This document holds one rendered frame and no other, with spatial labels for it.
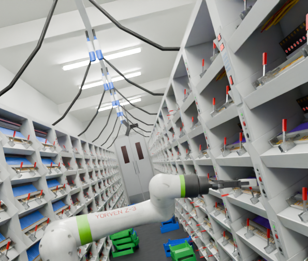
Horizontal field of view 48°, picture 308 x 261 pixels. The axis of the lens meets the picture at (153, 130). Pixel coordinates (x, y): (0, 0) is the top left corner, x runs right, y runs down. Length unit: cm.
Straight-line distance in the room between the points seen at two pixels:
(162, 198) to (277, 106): 54
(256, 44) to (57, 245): 95
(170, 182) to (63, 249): 46
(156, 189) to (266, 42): 67
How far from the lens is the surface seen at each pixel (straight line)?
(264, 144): 123
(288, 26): 129
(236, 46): 121
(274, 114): 125
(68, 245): 127
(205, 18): 165
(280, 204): 125
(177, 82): 264
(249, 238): 177
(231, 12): 130
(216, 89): 194
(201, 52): 198
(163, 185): 136
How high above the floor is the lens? 117
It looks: 5 degrees up
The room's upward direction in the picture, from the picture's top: 15 degrees counter-clockwise
